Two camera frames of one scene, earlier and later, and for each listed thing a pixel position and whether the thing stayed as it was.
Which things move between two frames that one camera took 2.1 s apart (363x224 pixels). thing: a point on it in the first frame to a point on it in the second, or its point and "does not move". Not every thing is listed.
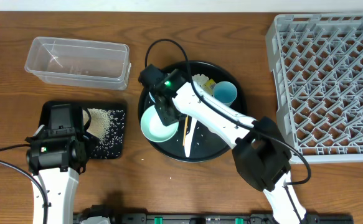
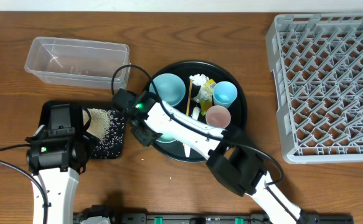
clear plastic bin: [80, 63] does not move
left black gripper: [60, 134] does not move
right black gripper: [166, 113] to [144, 135]
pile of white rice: [99, 122] does not move
